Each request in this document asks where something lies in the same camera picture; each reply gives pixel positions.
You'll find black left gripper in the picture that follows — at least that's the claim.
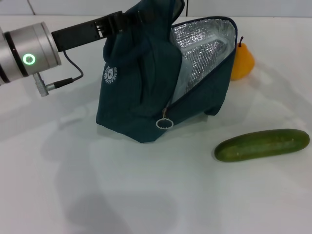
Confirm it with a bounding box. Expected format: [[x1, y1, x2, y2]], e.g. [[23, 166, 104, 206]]
[[51, 11, 156, 52]]

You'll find teal insulated lunch bag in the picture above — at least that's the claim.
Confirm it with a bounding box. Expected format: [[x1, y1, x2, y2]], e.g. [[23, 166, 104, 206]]
[[96, 0, 238, 144]]

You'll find green cucumber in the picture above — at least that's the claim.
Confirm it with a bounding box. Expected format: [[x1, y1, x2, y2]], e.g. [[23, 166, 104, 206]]
[[214, 129, 310, 163]]

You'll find orange yellow pear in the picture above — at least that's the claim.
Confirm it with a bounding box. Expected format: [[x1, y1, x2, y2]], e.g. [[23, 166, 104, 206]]
[[230, 36, 256, 81]]

